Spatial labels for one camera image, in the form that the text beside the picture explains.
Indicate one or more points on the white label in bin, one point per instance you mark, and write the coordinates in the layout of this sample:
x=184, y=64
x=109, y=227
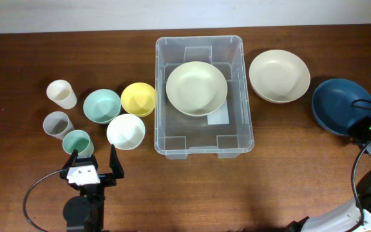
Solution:
x=219, y=116

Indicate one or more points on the mint green plastic cup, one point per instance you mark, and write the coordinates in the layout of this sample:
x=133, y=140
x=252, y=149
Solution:
x=78, y=140

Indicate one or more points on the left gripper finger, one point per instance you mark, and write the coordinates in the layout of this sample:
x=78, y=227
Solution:
x=71, y=161
x=115, y=164

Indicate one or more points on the white bowl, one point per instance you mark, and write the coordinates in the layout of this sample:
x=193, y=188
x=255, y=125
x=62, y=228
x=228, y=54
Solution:
x=126, y=132

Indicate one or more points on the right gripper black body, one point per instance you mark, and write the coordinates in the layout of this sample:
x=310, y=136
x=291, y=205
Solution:
x=363, y=131

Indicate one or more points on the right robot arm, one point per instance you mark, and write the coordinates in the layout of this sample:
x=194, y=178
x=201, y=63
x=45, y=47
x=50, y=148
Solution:
x=354, y=215

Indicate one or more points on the cream plate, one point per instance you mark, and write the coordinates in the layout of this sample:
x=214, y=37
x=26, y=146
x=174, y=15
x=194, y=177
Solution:
x=196, y=88

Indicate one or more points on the translucent grey plastic cup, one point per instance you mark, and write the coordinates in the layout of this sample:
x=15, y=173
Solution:
x=57, y=124

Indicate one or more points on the beige plate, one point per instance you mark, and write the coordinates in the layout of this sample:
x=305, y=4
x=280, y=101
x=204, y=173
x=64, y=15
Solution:
x=279, y=76

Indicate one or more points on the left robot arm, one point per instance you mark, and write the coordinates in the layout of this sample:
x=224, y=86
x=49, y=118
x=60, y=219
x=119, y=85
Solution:
x=85, y=212

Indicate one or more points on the mint green bowl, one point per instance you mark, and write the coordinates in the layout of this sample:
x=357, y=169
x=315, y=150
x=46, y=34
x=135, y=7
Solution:
x=102, y=106

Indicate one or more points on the dark blue plate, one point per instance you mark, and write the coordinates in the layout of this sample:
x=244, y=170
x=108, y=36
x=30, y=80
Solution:
x=337, y=104

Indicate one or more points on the cream plastic cup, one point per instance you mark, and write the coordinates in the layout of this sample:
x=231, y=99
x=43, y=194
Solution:
x=62, y=94

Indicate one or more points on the yellow bowl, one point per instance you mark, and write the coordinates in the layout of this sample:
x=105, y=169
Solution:
x=139, y=99

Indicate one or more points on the clear plastic storage bin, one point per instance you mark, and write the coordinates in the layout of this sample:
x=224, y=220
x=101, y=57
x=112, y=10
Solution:
x=177, y=135

